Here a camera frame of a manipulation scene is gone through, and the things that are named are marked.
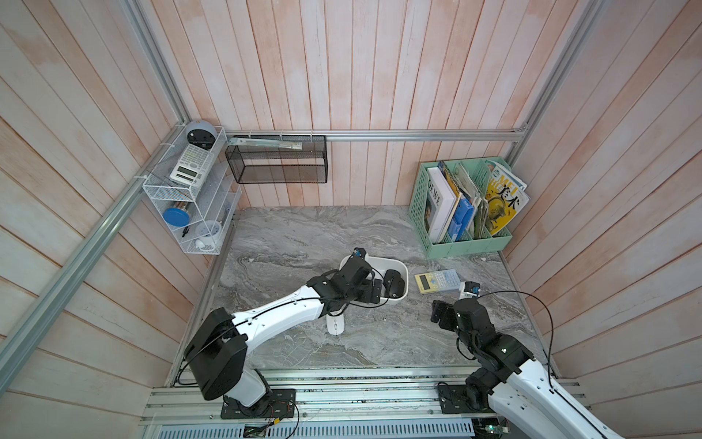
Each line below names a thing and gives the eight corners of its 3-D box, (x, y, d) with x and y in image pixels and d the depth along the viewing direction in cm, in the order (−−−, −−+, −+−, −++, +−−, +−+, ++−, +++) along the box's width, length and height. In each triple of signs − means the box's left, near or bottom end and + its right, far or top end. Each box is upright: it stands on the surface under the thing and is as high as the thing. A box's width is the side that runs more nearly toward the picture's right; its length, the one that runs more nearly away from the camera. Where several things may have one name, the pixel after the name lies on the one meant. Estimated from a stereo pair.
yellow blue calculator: (421, 294, 97) (422, 291, 95) (414, 277, 102) (415, 274, 100) (460, 287, 99) (462, 284, 97) (451, 270, 104) (453, 267, 102)
